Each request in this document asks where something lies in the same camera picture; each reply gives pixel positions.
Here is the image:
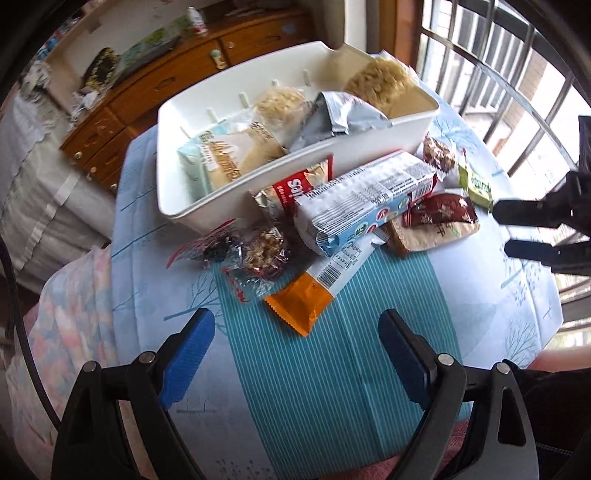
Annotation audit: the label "red and cream snack packet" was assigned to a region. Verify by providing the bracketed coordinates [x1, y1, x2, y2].
[250, 154, 335, 222]

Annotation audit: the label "white cables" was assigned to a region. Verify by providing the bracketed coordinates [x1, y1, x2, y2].
[69, 90, 100, 121]

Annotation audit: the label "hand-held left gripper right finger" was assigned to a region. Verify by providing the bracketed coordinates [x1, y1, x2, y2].
[378, 308, 541, 480]

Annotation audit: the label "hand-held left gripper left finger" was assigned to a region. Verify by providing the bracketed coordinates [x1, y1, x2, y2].
[51, 307, 217, 480]

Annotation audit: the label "wooden window frame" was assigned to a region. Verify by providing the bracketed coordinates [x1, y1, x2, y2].
[344, 0, 426, 70]

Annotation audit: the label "dark red snack packet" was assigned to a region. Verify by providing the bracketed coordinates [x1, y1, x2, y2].
[403, 193, 478, 230]

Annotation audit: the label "black floral pencil case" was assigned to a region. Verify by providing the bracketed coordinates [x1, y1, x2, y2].
[83, 46, 122, 90]

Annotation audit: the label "pastel floral blanket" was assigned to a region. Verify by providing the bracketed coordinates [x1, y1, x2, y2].
[0, 244, 153, 480]

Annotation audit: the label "cream brown snack packet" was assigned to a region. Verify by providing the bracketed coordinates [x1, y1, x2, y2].
[384, 215, 482, 258]

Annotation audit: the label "black cable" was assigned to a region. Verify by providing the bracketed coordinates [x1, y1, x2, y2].
[0, 240, 61, 425]

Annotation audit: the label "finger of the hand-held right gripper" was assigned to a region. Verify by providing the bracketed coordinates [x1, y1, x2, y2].
[492, 172, 591, 229]
[504, 232, 591, 278]

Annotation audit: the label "small green snack packet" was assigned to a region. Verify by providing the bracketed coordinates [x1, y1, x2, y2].
[457, 161, 496, 214]

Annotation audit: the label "white lace cover cloth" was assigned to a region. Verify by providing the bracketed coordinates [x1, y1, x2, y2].
[0, 88, 116, 291]

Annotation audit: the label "bread packet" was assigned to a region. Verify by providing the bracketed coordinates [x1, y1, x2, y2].
[178, 121, 289, 197]

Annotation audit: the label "long white blue biscuit pack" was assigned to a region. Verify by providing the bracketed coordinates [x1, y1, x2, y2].
[293, 150, 438, 258]

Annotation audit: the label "clear corn puff packet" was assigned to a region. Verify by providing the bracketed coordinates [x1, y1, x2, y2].
[342, 54, 420, 120]
[253, 87, 311, 139]

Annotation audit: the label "white bottle with red label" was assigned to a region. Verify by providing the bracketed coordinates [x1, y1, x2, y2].
[187, 7, 209, 37]

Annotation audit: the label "pink fuzzy blanket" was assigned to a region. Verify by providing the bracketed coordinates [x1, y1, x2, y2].
[351, 411, 476, 480]

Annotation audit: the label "orange snack packet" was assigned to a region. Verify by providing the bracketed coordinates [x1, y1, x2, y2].
[264, 237, 386, 337]

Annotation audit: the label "light blue tree print tablecloth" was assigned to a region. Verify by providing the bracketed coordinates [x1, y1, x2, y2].
[111, 53, 566, 468]

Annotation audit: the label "clear nut cake packet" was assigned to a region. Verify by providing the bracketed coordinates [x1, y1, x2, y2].
[421, 133, 459, 175]
[221, 225, 293, 306]

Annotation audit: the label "green printed desk pad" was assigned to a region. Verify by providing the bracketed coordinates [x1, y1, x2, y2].
[115, 28, 183, 79]

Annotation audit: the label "metal window grille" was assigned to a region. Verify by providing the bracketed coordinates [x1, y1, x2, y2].
[416, 0, 591, 324]

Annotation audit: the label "white plastic bin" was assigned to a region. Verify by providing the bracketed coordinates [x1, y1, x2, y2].
[157, 41, 440, 234]

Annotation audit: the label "grey foil snack packet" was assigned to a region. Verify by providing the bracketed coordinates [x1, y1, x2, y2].
[290, 91, 394, 151]

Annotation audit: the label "teal striped placemat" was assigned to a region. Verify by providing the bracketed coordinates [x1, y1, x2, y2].
[216, 240, 472, 469]

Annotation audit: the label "dark cloth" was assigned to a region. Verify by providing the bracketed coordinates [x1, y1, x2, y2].
[517, 369, 591, 480]

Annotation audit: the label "wooden desk with drawers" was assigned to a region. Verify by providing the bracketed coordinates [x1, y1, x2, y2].
[59, 7, 319, 195]

